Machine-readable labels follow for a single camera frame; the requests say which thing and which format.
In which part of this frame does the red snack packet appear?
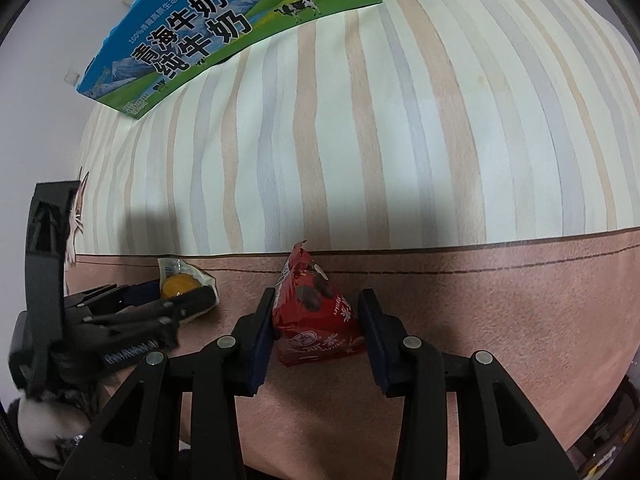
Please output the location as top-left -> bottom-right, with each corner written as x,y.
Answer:
271,240 -> 363,368

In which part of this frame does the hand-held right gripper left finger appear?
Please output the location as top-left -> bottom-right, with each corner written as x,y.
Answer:
57,287 -> 276,480

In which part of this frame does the cardboard box with blue-green print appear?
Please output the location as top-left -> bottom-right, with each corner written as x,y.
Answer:
76,0 -> 383,121

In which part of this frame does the clear packet with round pastry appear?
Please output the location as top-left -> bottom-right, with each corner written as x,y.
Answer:
156,257 -> 221,323

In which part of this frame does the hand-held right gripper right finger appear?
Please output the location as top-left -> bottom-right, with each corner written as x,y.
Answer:
359,289 -> 576,480

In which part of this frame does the person's left forearm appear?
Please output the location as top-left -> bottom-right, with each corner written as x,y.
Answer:
15,390 -> 93,468

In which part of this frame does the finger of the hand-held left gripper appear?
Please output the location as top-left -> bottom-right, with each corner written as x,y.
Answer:
64,281 -> 163,311
80,287 -> 217,333

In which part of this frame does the striped cat print blanket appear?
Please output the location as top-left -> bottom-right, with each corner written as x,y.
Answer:
65,0 -> 640,480

